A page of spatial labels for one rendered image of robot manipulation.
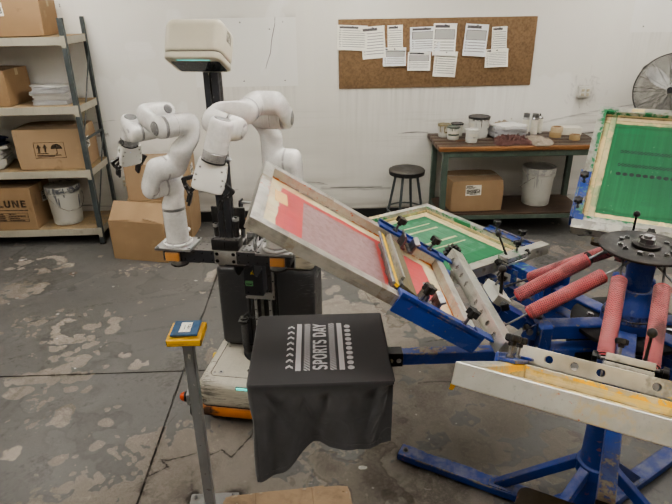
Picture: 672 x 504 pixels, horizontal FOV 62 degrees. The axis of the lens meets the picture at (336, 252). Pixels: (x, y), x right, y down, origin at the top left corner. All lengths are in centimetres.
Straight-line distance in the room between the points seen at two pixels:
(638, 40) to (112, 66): 491
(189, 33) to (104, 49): 375
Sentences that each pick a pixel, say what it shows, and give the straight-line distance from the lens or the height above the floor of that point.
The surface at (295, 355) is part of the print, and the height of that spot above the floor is 95.
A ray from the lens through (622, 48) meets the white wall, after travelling 625.
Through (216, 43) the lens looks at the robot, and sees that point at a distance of 208.
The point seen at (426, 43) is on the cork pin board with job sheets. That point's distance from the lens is 561.
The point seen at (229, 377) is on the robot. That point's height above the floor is 28.
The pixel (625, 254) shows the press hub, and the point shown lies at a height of 131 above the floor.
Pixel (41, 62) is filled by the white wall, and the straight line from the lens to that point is 607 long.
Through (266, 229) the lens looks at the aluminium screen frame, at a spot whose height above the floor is 152.
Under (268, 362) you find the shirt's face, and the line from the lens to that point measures 199.
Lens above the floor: 208
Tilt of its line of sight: 24 degrees down
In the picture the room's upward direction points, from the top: 1 degrees counter-clockwise
